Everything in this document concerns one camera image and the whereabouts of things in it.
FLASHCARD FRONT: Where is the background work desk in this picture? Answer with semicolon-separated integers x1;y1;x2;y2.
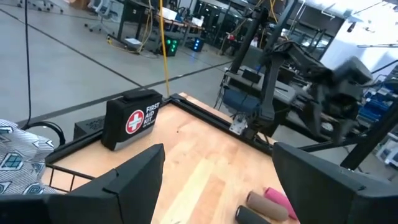
119;0;206;47

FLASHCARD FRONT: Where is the black first aid kit bag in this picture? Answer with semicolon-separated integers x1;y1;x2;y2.
101;89;164;152

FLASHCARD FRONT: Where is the black coiled floor cable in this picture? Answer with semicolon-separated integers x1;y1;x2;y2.
21;0;67;147

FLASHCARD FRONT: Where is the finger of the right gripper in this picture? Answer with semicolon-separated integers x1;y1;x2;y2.
310;90;324;138
337;118;355;144

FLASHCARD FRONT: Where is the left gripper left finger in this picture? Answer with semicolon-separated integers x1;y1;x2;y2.
46;143;166;224

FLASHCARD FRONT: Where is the black wire basket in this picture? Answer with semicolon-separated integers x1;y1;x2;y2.
45;163;96;194

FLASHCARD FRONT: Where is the pink bandage roll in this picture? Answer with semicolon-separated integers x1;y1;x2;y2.
264;187;299;220

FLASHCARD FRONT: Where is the black perforated computer case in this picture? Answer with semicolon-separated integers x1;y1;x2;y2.
73;115;106;141

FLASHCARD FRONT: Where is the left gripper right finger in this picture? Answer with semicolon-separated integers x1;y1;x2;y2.
272;142;398;224

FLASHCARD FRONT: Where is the yellow strap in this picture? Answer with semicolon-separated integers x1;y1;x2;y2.
158;0;171;98

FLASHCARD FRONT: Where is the computer with green lights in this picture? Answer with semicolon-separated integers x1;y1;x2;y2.
163;35;180;58

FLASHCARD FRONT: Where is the black aluminium table frame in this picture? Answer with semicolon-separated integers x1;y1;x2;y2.
45;0;398;170

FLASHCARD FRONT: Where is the computer with blue lights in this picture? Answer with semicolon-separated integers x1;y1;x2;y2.
192;37;205;53

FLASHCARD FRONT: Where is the grey patterned cloth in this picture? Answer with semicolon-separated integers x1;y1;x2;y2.
0;119;55;195

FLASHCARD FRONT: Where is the office chair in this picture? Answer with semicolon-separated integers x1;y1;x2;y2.
84;0;116;34

